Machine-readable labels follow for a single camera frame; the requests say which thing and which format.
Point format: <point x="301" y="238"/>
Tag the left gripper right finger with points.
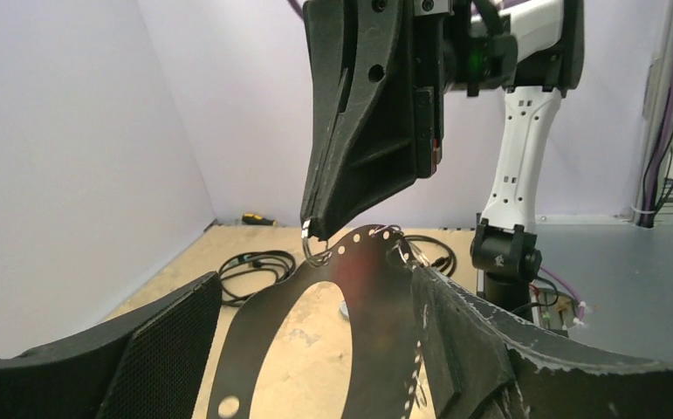
<point x="484" y="362"/>

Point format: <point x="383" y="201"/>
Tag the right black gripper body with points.
<point x="432" y="71"/>

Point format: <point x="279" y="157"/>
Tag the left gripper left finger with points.
<point x="147" y="363"/>

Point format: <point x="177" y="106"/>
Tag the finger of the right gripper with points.
<point x="362" y="109"/>

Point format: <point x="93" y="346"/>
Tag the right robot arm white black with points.
<point x="534" y="52"/>

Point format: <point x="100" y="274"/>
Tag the yellow black screwdriver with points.
<point x="256" y="219"/>

